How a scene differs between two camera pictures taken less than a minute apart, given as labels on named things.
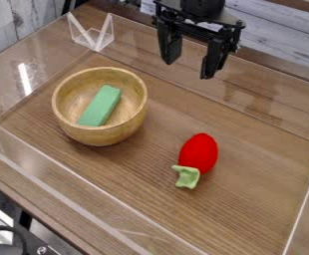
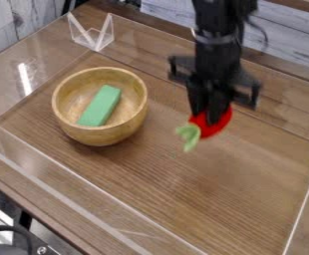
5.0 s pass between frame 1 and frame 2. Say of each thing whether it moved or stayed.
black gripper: moved
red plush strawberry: moved
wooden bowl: stayed
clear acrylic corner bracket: stayed
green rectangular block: stayed
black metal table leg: stayed
